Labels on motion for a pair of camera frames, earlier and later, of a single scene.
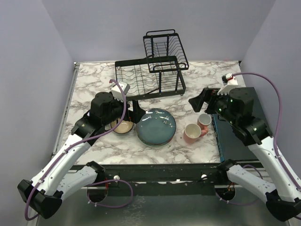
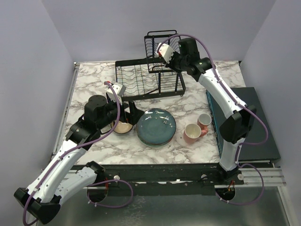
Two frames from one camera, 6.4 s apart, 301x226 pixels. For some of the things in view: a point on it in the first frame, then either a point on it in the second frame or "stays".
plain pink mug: [192, 133] stays
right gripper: [210, 95] to [169, 65]
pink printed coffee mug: [204, 120] stays
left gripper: [138, 112] stays
